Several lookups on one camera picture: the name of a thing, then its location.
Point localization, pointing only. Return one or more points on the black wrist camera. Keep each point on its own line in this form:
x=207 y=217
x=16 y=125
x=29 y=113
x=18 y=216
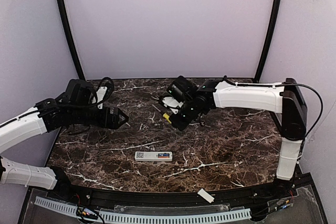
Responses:
x=179 y=92
x=83 y=94

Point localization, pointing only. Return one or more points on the black frame post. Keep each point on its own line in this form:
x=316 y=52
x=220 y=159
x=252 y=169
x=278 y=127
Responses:
x=69 y=39
x=268 y=39

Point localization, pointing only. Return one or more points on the right black frame post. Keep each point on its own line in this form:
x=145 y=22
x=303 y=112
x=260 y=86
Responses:
x=268 y=39

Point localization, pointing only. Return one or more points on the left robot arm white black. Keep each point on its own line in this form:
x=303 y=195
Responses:
x=44 y=117

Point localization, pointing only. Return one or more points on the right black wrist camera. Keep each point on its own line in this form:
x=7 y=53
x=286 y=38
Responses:
x=179 y=92

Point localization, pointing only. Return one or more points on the white battery cover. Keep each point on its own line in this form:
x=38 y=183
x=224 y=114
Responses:
x=205 y=195

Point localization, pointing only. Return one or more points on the white slotted cable duct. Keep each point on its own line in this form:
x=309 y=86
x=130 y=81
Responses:
x=126 y=214

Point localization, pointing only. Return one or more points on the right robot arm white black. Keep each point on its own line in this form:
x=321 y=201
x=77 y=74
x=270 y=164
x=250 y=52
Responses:
x=188 y=102

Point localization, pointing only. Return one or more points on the yellow handled screwdriver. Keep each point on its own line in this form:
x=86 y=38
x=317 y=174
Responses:
x=164 y=115

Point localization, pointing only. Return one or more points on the black front table rail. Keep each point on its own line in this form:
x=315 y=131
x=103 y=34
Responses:
x=252 y=196

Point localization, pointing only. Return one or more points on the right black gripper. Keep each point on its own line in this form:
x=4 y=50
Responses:
x=181 y=120

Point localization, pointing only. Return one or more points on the white remote control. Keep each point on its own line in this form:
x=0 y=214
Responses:
x=149 y=156

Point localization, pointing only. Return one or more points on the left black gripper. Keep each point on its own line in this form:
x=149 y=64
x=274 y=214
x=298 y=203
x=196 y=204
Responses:
x=107 y=117

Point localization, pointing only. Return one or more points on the left black frame post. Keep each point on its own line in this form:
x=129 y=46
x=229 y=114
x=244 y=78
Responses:
x=69 y=39

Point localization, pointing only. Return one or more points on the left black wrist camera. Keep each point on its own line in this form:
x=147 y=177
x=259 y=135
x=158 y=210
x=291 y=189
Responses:
x=83 y=94

